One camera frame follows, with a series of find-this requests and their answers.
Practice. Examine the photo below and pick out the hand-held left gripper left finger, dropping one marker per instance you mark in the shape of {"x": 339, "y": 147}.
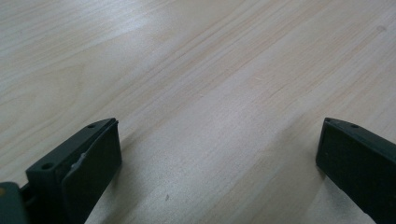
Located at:
{"x": 81, "y": 174}

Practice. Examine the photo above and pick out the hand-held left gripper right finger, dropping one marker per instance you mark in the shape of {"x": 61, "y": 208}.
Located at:
{"x": 358, "y": 161}

